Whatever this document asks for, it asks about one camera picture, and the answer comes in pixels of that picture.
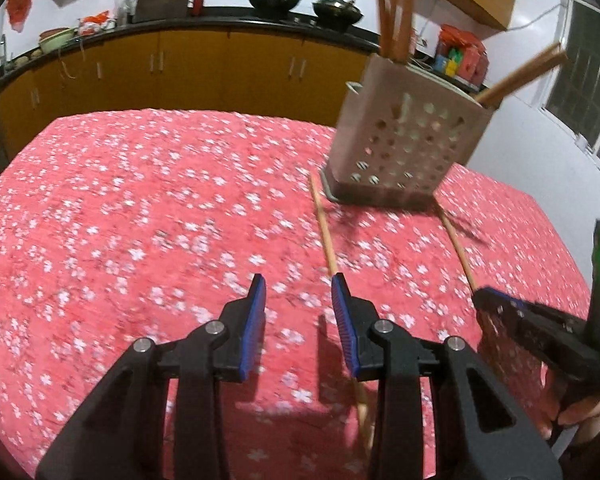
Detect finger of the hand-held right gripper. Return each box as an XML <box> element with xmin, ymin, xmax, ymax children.
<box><xmin>472</xmin><ymin>286</ymin><xmax>590</xmax><ymax>392</ymax></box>

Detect perforated beige chopstick holder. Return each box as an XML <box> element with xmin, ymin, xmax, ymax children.
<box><xmin>321</xmin><ymin>54</ymin><xmax>496</xmax><ymax>209</ymax></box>

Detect green basin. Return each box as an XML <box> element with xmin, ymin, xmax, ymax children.
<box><xmin>39</xmin><ymin>27</ymin><xmax>77</xmax><ymax>54</ymax></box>

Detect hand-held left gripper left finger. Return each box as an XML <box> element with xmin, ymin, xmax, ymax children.
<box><xmin>35</xmin><ymin>272</ymin><xmax>268</xmax><ymax>480</ymax></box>

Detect wok with lid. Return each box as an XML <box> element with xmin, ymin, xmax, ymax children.
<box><xmin>312</xmin><ymin>0</ymin><xmax>365</xmax><ymax>29</ymax></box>

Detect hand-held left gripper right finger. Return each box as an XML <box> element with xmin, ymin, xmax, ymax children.
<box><xmin>330</xmin><ymin>272</ymin><xmax>563</xmax><ymax>480</ymax></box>

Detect dark cutting board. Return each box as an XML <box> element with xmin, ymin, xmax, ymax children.
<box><xmin>131</xmin><ymin>0</ymin><xmax>194</xmax><ymax>24</ymax></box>

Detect red plastic bag on wall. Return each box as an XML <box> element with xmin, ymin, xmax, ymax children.
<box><xmin>6</xmin><ymin>0</ymin><xmax>35</xmax><ymax>31</ymax></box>

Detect black kitchen countertop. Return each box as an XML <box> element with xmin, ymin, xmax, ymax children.
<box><xmin>0</xmin><ymin>15</ymin><xmax>476</xmax><ymax>107</ymax></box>

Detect red and white plastic bag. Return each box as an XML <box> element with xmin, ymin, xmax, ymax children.
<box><xmin>77</xmin><ymin>11</ymin><xmax>117</xmax><ymax>36</ymax></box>

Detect red floral tablecloth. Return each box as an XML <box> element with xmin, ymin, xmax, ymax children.
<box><xmin>0</xmin><ymin>107</ymin><xmax>594</xmax><ymax>480</ymax></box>

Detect yellow kitchen base cabinets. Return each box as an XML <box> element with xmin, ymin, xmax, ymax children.
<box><xmin>0</xmin><ymin>29</ymin><xmax>377</xmax><ymax>147</ymax></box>

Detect red bag with bottles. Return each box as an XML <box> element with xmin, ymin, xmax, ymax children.
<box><xmin>435</xmin><ymin>24</ymin><xmax>490</xmax><ymax>86</ymax></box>

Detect person's right hand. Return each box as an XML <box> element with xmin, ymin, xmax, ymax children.
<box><xmin>555</xmin><ymin>392</ymin><xmax>600</xmax><ymax>428</ymax></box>

